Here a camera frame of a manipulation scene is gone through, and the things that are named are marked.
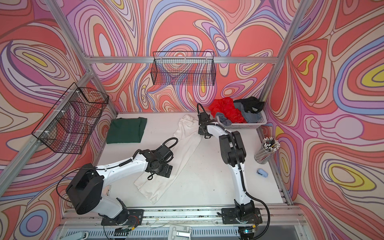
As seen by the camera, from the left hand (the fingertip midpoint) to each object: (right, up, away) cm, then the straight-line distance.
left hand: (165, 170), depth 86 cm
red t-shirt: (+42, +42, +28) cm, 65 cm away
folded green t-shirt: (-32, +23, +19) cm, 43 cm away
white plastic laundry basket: (+55, +26, +18) cm, 64 cm away
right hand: (+26, +21, +22) cm, 40 cm away
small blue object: (+57, -1, 0) cm, 57 cm away
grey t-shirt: (+58, +32, +18) cm, 68 cm away
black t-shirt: (+61, +42, +25) cm, 78 cm away
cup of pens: (+58, +16, -6) cm, 61 cm away
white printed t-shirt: (+13, +20, +19) cm, 31 cm away
